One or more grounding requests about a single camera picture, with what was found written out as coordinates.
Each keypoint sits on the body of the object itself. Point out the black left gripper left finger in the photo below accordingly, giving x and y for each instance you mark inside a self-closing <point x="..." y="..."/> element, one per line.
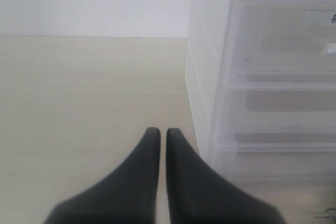
<point x="127" y="195"/>

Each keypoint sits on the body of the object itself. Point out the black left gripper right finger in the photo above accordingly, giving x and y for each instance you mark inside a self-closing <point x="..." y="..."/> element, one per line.
<point x="197" y="194"/>

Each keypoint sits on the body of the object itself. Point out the bottom wide translucent drawer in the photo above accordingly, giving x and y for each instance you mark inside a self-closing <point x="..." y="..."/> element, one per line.
<point x="272" y="165"/>

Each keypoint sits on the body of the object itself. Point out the wide translucent drawer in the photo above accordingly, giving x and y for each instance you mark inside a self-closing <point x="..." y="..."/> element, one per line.
<point x="249" y="117"/>
<point x="272" y="165"/>

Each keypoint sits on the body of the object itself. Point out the middle wide translucent drawer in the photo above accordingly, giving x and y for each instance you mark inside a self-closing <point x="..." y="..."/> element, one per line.
<point x="249" y="117"/>

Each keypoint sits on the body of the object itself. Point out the translucent white drawer cabinet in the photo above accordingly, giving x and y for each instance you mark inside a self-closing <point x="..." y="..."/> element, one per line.
<point x="205" y="68"/>

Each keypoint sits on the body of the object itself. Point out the upper left translucent drawer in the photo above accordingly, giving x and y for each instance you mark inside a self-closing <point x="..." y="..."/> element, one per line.
<point x="275" y="45"/>

